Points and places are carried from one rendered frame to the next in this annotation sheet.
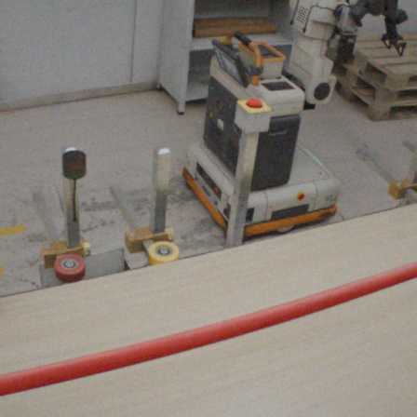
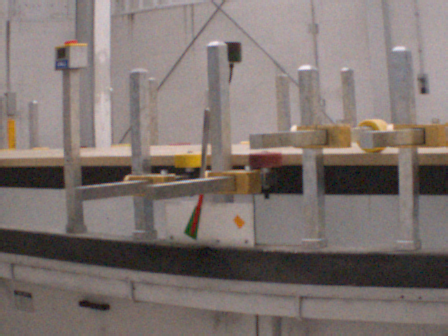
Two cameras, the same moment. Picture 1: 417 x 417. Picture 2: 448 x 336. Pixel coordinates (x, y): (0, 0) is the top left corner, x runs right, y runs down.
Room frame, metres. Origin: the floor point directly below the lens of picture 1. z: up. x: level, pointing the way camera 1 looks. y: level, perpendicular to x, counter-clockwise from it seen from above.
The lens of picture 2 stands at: (2.15, 2.47, 0.99)
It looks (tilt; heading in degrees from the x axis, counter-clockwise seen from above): 3 degrees down; 247
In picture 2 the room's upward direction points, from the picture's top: 2 degrees counter-clockwise
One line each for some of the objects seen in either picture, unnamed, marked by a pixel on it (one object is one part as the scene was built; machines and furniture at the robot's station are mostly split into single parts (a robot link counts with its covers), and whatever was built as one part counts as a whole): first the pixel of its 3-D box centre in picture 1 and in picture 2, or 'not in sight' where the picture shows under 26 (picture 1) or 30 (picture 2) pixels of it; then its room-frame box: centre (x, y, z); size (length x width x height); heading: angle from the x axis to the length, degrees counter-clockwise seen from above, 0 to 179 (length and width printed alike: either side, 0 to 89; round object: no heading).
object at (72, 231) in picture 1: (72, 224); (220, 143); (1.25, 0.36, 0.93); 0.04 x 0.04 x 0.48; 29
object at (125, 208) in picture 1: (137, 228); (139, 188); (1.40, 0.20, 0.83); 0.43 x 0.03 x 0.04; 29
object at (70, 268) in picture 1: (70, 278); (266, 174); (1.13, 0.34, 0.85); 0.08 x 0.08 x 0.11
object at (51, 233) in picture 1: (52, 236); (215, 185); (1.30, 0.43, 0.84); 0.43 x 0.03 x 0.04; 29
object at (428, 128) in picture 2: not in sight; (416, 135); (0.99, 0.81, 0.95); 0.14 x 0.06 x 0.05; 119
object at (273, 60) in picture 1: (260, 60); not in sight; (2.78, -0.16, 0.87); 0.23 x 0.15 x 0.11; 29
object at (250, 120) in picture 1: (252, 116); (70, 58); (1.50, -0.09, 1.18); 0.07 x 0.07 x 0.08; 29
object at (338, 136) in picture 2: not in sight; (320, 136); (1.12, 0.60, 0.95); 0.14 x 0.06 x 0.05; 119
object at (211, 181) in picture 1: (209, 180); not in sight; (2.65, 0.02, 0.23); 0.41 x 0.02 x 0.08; 29
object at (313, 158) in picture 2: not in sight; (313, 174); (1.13, 0.58, 0.86); 0.04 x 0.04 x 0.48; 29
